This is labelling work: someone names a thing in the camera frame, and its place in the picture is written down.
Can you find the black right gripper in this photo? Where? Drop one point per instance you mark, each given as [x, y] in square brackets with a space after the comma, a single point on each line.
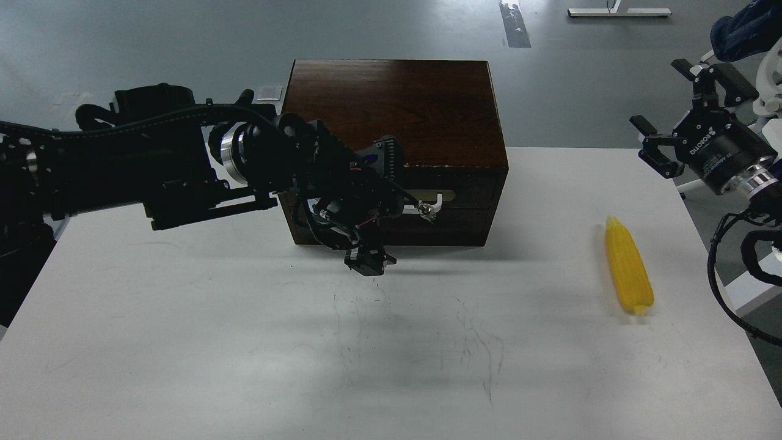
[710, 140]

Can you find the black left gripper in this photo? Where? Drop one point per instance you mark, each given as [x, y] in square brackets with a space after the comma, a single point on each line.
[340, 196]

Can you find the wooden drawer with white handle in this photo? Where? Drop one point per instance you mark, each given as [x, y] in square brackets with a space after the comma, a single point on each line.
[462, 188]

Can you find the yellow corn cob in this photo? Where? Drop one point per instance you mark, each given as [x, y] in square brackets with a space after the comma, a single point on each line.
[631, 282]

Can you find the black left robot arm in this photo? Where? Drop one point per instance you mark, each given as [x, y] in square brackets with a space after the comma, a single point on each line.
[189, 162]

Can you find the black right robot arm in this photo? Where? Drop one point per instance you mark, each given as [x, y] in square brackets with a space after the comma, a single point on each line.
[761, 188]

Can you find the dark wooden drawer cabinet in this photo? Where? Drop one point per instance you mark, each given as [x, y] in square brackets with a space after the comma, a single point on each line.
[443, 112]

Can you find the dark blue cloth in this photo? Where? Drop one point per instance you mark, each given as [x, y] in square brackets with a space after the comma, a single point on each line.
[752, 30]

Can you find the white desk foot bar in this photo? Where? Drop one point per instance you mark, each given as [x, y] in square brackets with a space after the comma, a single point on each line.
[619, 9]

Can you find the grey floor tape strip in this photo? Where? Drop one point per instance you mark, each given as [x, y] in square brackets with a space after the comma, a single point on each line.
[516, 33]

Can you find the white floor tape marks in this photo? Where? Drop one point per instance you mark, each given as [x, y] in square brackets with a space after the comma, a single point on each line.
[270, 93]

